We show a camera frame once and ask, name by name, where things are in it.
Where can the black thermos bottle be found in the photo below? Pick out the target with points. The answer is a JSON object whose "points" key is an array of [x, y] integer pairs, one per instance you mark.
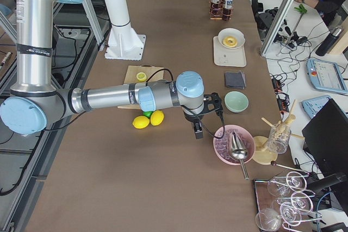
{"points": [[329, 41]]}

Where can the black laptop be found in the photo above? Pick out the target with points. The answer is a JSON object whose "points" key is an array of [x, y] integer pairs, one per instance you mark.
{"points": [[326, 138]]}

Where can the whole lemon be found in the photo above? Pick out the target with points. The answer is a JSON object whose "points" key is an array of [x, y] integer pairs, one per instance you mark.
{"points": [[157, 118], [141, 122]]}

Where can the green lime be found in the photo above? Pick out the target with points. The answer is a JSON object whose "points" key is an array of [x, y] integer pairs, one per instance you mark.
{"points": [[148, 113]]}

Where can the copper wire bottle rack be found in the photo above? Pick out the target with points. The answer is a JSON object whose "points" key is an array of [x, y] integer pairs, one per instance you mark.
{"points": [[217, 13]]}

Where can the wooden stand with base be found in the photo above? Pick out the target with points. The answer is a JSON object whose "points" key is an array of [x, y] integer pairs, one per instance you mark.
{"points": [[262, 155]]}

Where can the white round plate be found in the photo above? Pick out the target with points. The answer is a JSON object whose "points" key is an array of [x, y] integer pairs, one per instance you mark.
{"points": [[231, 32]]}

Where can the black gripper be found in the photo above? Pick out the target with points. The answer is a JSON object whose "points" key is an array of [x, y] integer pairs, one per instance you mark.
{"points": [[192, 117]]}

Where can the blue teach pendant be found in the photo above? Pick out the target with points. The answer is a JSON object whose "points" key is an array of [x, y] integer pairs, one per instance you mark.
{"points": [[313, 105], [325, 76]]}

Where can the wooden cutting board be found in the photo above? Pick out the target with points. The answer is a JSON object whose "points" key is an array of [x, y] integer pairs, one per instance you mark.
{"points": [[131, 78]]}

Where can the cream rectangular tray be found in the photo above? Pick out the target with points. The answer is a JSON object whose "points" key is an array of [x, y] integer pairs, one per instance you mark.
{"points": [[233, 57]]}

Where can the folded grey cloth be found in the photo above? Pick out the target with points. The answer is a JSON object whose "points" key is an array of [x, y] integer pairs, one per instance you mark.
{"points": [[235, 80]]}

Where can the green bowl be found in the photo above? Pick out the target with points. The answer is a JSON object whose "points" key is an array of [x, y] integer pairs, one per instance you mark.
{"points": [[236, 101]]}

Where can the wine glass rack tray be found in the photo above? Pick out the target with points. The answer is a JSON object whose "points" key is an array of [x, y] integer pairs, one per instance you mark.
{"points": [[284, 202]]}

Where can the halved lemon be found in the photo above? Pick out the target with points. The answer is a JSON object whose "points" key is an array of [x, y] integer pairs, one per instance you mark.
{"points": [[141, 76]]}

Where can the whole lemon lower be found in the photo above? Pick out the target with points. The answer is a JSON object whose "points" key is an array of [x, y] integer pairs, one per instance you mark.
{"points": [[141, 122]]}

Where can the metal ice scoop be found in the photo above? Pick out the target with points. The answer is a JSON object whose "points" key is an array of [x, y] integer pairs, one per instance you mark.
{"points": [[239, 152]]}

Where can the glazed ring donut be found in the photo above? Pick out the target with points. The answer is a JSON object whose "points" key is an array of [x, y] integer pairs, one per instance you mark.
{"points": [[230, 41]]}

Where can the tea bottle front rack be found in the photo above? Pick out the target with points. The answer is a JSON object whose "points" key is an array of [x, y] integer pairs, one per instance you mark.
{"points": [[227, 10]]}

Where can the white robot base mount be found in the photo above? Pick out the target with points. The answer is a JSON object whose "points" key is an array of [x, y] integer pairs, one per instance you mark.
{"points": [[123, 43]]}

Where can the pink ice bowl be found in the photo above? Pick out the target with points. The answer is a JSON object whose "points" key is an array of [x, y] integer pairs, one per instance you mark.
{"points": [[220, 145]]}

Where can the glass jar on stand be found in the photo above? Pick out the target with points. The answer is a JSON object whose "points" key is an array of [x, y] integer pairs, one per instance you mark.
{"points": [[279, 138]]}

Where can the whole lemon upper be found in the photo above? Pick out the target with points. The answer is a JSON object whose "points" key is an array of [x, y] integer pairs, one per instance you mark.
{"points": [[157, 118]]}

